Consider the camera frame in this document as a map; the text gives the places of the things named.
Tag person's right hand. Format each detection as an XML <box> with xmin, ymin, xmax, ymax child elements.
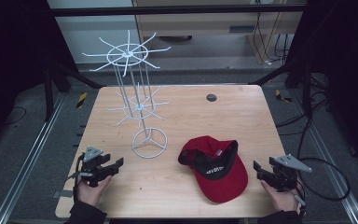
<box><xmin>259</xmin><ymin>179</ymin><xmax>303</xmax><ymax>214</ymax></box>

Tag yellow black striped floor marker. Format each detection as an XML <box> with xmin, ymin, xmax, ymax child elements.
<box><xmin>76</xmin><ymin>91</ymin><xmax>89</xmax><ymax>109</ymax></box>
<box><xmin>274</xmin><ymin>89</ymin><xmax>293</xmax><ymax>104</ymax></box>

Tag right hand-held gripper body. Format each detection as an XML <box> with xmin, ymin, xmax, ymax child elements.
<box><xmin>268</xmin><ymin>154</ymin><xmax>313</xmax><ymax>193</ymax></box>

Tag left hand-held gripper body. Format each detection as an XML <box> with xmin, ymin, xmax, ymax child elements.
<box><xmin>76</xmin><ymin>146</ymin><xmax>114</xmax><ymax>189</ymax></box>

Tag black horizontal frame bar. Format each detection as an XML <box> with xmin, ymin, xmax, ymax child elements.
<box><xmin>48</xmin><ymin>3</ymin><xmax>309</xmax><ymax>17</ymax></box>

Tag black metal frame stand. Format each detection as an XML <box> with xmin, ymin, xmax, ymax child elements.
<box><xmin>41</xmin><ymin>60</ymin><xmax>105</xmax><ymax>123</ymax></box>
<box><xmin>255</xmin><ymin>59</ymin><xmax>315</xmax><ymax>118</ymax></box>

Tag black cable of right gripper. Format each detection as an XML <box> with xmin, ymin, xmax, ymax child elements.
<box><xmin>294</xmin><ymin>118</ymin><xmax>351</xmax><ymax>216</ymax></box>

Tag white background cabinet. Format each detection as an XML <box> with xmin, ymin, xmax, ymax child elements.
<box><xmin>47</xmin><ymin>0</ymin><xmax>143</xmax><ymax>64</ymax></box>

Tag red and black cap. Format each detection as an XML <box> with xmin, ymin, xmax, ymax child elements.
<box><xmin>177</xmin><ymin>134</ymin><xmax>249</xmax><ymax>204</ymax></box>

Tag thin black floor cable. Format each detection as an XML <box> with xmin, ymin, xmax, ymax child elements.
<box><xmin>1</xmin><ymin>105</ymin><xmax>28</xmax><ymax>127</ymax></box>

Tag bundle of background cables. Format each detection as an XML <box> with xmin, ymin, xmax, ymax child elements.
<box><xmin>251</xmin><ymin>12</ymin><xmax>293</xmax><ymax>67</ymax></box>

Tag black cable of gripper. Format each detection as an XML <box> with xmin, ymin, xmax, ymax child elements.
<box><xmin>72</xmin><ymin>152</ymin><xmax>86</xmax><ymax>204</ymax></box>
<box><xmin>294</xmin><ymin>118</ymin><xmax>351</xmax><ymax>216</ymax></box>

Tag wooden background desk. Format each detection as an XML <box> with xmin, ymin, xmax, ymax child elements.
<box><xmin>131</xmin><ymin>0</ymin><xmax>307</xmax><ymax>64</ymax></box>

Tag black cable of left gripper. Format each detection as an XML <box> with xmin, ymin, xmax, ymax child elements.
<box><xmin>72</xmin><ymin>152</ymin><xmax>86</xmax><ymax>204</ymax></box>

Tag grey tape strip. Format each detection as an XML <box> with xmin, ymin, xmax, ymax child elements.
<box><xmin>51</xmin><ymin>189</ymin><xmax>75</xmax><ymax>200</ymax></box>

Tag aluminium floor rail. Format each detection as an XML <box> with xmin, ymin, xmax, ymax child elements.
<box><xmin>0</xmin><ymin>92</ymin><xmax>66</xmax><ymax>224</ymax></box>
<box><xmin>287</xmin><ymin>88</ymin><xmax>358</xmax><ymax>224</ymax></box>

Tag black floor cables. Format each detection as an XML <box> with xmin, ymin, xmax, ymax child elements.
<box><xmin>274</xmin><ymin>74</ymin><xmax>337</xmax><ymax>138</ymax></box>

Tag white wire rack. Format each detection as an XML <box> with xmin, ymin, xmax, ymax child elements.
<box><xmin>81</xmin><ymin>29</ymin><xmax>173</xmax><ymax>160</ymax></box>

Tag person's left hand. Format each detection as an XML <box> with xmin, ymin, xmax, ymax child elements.
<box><xmin>76</xmin><ymin>175</ymin><xmax>114</xmax><ymax>208</ymax></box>

